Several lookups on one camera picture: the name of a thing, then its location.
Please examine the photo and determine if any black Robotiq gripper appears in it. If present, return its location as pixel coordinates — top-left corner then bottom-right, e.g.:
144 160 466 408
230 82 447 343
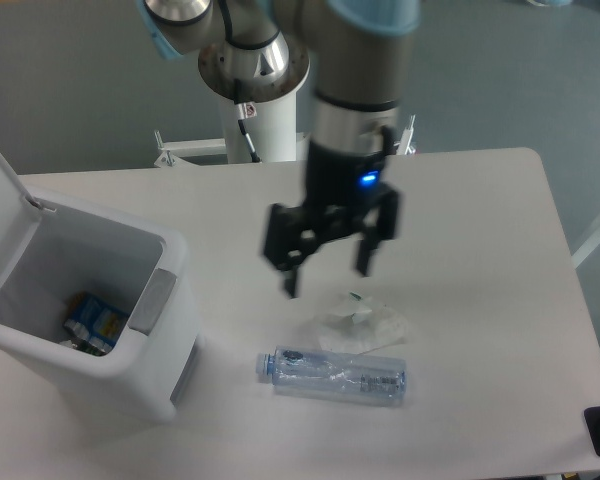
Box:
262 141 401 298

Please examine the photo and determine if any white push-button trash can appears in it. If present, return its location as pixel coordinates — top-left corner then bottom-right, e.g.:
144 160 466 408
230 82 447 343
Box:
0 153 201 422

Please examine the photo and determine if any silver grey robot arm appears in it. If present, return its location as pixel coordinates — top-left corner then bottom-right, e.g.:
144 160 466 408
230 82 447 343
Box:
137 1 420 295

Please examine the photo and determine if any crumpled white tissue wrapper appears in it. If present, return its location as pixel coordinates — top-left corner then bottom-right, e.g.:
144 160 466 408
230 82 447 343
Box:
310 291 408 355

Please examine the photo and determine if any clear plastic water bottle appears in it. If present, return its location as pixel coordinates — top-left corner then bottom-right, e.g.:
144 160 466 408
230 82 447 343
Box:
255 346 407 406

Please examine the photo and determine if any blue snack packet in bin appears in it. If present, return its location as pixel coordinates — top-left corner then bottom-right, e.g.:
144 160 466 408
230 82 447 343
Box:
59 292 130 357

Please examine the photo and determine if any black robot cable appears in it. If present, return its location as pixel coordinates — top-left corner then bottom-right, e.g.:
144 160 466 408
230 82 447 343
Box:
232 79 264 164

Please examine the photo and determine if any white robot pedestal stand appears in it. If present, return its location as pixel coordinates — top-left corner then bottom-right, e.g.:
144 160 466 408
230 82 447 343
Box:
152 89 421 169

